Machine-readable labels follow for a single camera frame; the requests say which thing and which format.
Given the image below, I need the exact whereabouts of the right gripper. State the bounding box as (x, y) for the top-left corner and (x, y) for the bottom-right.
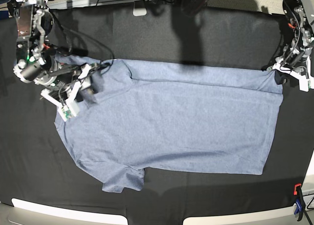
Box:
(34, 60), (105, 104)

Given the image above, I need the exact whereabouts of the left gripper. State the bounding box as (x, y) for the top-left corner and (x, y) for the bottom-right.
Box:
(275, 47), (312, 85)

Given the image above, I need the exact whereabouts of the blue-grey t-shirt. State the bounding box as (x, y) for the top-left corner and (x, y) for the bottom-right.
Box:
(55, 59), (283, 193)

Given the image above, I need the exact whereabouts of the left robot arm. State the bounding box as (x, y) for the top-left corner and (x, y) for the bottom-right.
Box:
(271, 0), (314, 92)

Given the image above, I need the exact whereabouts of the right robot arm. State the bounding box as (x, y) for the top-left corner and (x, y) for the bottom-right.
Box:
(13, 0), (101, 107)

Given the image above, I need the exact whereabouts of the black table cloth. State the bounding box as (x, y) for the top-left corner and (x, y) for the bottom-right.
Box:
(0, 5), (314, 225)

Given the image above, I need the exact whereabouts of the blue orange clamp near-right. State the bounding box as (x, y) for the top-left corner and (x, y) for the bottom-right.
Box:
(293, 183), (314, 225)

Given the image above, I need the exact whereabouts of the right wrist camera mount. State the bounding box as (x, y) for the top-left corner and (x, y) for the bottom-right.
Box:
(41, 63), (101, 122)

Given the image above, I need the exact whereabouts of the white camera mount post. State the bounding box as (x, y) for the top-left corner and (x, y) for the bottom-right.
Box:
(132, 0), (147, 17)

